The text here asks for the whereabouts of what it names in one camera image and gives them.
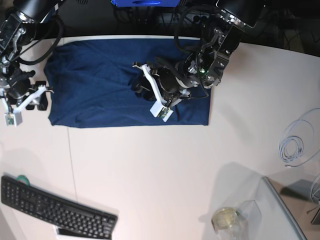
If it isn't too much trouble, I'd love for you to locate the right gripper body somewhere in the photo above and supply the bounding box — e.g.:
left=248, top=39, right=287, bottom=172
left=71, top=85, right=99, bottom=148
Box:
left=0, top=69, right=36, bottom=100

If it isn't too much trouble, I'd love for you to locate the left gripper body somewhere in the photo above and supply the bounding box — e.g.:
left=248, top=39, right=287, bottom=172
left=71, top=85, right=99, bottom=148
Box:
left=154, top=67, right=192, bottom=99

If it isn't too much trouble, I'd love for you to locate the green tape roll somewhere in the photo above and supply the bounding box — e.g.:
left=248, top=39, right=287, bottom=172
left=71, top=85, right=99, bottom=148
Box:
left=16, top=175, right=30, bottom=186

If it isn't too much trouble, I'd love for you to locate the clear glass jar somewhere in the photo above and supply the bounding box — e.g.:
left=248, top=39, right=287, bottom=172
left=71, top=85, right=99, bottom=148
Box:
left=211, top=200, right=262, bottom=240

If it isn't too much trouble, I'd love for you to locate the blue long-sleeve t-shirt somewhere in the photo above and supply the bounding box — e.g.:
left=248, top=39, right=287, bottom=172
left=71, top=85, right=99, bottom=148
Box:
left=44, top=38, right=211, bottom=129

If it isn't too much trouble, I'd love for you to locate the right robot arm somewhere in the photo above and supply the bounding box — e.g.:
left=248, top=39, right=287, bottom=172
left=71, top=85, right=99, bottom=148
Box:
left=0, top=0, right=64, bottom=127

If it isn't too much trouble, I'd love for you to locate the coiled white cable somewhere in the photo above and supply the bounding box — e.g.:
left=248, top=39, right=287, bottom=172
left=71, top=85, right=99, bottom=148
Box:
left=278, top=107, right=320, bottom=169

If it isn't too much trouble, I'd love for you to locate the black computer keyboard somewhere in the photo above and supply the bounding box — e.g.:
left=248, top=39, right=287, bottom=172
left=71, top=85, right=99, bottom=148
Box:
left=0, top=175, right=118, bottom=240

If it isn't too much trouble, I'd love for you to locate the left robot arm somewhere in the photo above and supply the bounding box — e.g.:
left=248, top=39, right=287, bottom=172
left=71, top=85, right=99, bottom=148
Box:
left=131, top=0, right=266, bottom=122

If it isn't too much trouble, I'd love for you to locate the blue box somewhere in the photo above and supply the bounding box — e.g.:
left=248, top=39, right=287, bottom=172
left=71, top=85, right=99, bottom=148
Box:
left=110, top=0, right=180, bottom=8

